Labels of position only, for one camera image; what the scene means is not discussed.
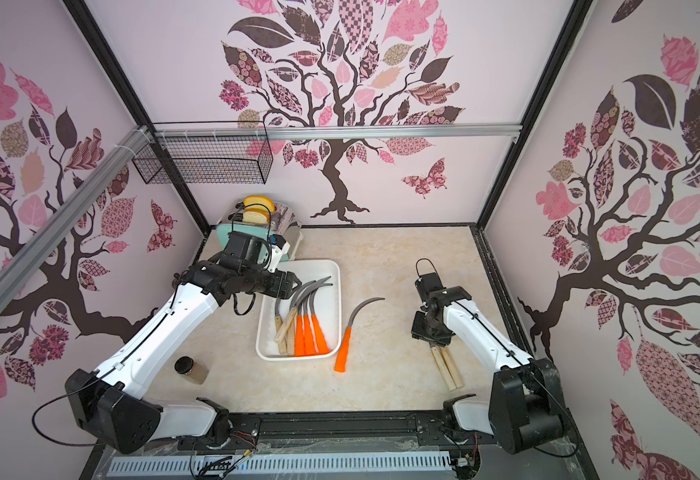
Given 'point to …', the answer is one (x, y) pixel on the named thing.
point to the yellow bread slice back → (258, 203)
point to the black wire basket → (194, 153)
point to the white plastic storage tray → (328, 305)
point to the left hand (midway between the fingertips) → (286, 287)
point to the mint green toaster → (282, 223)
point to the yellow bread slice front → (255, 216)
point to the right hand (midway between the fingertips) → (421, 334)
